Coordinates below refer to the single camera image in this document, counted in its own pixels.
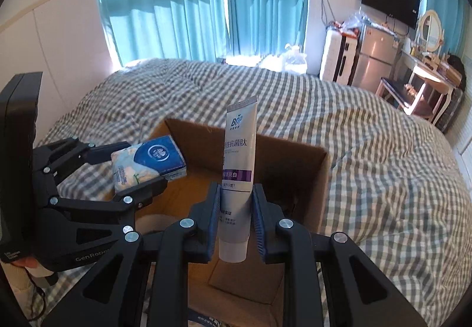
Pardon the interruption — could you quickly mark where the grey checkered bed duvet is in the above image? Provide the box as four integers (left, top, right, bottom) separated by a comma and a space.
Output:
46, 60, 471, 326

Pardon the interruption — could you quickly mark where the blue white tissue pack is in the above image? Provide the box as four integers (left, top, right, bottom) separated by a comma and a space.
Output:
111, 135, 186, 193

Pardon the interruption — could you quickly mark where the white oval vanity mirror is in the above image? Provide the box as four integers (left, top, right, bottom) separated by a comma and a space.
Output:
417, 10, 443, 53

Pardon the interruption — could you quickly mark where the black hanging cable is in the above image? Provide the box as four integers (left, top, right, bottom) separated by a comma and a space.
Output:
319, 0, 335, 32

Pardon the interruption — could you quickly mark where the black bag on dresser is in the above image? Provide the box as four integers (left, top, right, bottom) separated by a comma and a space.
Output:
447, 53, 466, 91

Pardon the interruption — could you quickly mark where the silver mini fridge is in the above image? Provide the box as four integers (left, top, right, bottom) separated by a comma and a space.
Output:
349, 24, 399, 92

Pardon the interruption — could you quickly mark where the white toothpaste tube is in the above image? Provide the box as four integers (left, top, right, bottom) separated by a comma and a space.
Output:
218, 96, 258, 263

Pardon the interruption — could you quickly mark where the brown cardboard box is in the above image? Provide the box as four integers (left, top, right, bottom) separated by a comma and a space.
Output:
137, 119, 330, 326

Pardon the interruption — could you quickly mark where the dark cushioned stool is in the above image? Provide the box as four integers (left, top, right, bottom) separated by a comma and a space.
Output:
375, 77, 434, 120

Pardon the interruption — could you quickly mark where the white suitcase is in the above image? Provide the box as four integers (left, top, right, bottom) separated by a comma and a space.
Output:
319, 27, 358, 86

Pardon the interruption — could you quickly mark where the clear plastic bag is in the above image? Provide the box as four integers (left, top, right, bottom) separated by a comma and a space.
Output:
258, 44, 308, 75

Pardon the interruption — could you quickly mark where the white dressing table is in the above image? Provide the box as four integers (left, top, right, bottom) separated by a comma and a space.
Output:
401, 52, 454, 125

